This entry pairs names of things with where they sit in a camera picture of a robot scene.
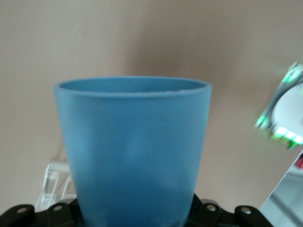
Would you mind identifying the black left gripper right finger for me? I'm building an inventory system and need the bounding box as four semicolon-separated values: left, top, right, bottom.
186;193;273;227

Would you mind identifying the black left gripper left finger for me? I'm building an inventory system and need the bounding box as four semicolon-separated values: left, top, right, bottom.
0;198;86;227

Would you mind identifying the blue plastic cup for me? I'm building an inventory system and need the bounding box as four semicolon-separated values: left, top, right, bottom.
52;76;212;227

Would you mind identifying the brown table cover mat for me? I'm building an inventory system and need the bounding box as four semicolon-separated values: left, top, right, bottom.
0;0;303;213

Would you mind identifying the white wire cup rack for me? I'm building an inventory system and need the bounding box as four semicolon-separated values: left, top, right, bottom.
35;161;79;210

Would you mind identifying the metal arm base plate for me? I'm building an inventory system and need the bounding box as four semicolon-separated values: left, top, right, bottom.
254;61;303;151

